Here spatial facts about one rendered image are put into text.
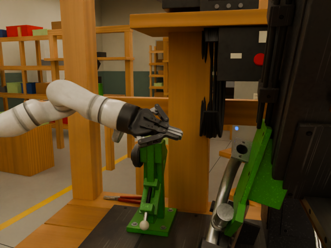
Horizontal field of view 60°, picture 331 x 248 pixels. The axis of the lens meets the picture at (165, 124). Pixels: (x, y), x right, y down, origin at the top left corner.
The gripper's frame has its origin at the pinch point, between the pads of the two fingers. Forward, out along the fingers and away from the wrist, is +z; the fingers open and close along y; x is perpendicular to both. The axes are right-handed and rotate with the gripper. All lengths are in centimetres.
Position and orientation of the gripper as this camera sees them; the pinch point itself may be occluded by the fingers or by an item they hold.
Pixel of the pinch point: (175, 133)
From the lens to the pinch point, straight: 70.9
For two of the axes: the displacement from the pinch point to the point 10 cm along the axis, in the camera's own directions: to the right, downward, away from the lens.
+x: -0.2, 5.2, 8.5
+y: 3.4, -8.0, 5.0
